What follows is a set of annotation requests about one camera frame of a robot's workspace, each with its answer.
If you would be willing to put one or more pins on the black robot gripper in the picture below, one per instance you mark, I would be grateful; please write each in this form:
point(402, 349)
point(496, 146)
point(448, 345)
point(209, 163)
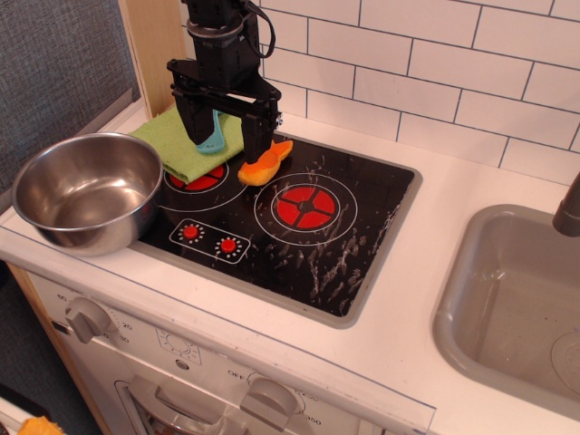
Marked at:
point(225, 78)

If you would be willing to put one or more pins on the stainless steel pot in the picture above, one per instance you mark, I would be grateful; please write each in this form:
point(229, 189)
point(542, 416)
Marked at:
point(91, 195)

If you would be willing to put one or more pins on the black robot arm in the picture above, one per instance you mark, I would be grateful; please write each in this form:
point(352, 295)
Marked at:
point(231, 39)

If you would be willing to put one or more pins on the orange plush carrot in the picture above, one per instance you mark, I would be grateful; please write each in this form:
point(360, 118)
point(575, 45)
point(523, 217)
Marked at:
point(260, 173)

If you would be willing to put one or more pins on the blue scrub brush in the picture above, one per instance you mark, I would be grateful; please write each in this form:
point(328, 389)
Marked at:
point(215, 142)

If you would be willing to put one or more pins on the green dish cloth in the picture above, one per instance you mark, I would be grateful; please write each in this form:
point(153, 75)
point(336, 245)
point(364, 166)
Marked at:
point(179, 155)

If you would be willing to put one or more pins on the left red stove knob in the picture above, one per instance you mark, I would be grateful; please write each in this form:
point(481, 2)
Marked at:
point(190, 232)

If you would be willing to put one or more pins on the red stove knob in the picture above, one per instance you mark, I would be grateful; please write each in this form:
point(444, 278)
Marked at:
point(228, 246)
point(190, 232)

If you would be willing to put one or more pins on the right red stove knob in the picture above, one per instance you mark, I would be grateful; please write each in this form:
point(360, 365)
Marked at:
point(228, 246)

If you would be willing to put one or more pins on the black toy stovetop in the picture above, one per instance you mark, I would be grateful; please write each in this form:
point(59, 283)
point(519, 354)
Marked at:
point(312, 240)

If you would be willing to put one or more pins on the grey timer knob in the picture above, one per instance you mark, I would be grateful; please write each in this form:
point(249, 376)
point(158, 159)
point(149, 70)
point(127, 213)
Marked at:
point(87, 319)

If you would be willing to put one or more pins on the grey oven temperature knob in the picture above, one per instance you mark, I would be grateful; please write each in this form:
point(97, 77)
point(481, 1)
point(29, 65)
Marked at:
point(269, 402)

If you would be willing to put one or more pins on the grey sink basin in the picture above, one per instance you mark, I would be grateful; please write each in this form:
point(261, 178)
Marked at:
point(509, 313)

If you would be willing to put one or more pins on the grey faucet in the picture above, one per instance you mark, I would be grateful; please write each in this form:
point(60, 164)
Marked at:
point(566, 220)

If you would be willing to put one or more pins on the orange object on floor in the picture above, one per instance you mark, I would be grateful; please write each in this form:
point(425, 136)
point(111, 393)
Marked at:
point(39, 426)

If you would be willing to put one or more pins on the wooden side post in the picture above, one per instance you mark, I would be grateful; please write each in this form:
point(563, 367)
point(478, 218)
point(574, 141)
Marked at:
point(156, 35)

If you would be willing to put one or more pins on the grey oven door handle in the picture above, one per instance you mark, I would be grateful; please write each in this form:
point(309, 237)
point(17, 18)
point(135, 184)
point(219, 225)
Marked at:
point(169, 412)

